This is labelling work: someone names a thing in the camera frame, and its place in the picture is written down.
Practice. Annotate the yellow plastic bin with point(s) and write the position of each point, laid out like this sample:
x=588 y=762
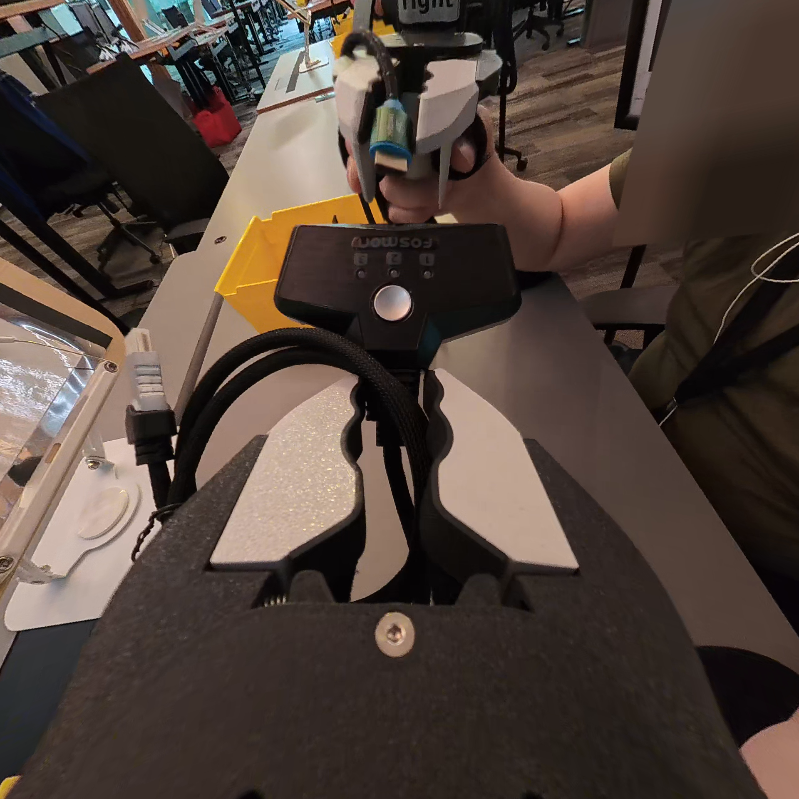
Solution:
x=340 y=45
x=249 y=281

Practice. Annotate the person's olive shirt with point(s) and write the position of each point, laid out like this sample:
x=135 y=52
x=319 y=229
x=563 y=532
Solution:
x=736 y=449

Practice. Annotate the black hdmi switch box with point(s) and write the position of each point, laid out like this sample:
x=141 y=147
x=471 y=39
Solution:
x=324 y=262

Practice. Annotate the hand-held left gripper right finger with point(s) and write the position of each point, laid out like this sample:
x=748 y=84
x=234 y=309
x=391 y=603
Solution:
x=493 y=499

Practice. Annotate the monitor on white stand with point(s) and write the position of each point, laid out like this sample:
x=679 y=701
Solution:
x=37 y=387

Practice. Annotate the white display stand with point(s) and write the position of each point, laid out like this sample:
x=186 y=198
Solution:
x=62 y=562

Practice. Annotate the black chair with blue jacket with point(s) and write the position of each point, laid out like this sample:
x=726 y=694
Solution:
x=62 y=181

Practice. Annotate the person's right hand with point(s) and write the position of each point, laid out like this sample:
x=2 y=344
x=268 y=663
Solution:
x=499 y=206

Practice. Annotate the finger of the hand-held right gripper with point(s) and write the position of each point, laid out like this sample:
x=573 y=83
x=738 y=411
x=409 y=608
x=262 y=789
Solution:
x=353 y=93
x=449 y=106

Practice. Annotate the red bag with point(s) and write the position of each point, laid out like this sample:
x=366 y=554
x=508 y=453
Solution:
x=218 y=122

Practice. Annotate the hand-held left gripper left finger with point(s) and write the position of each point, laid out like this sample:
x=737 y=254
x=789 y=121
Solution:
x=293 y=499

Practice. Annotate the black high-back office chair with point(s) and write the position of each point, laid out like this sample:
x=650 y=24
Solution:
x=137 y=143

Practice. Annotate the person's right forearm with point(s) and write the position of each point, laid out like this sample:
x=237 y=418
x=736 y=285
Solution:
x=593 y=212

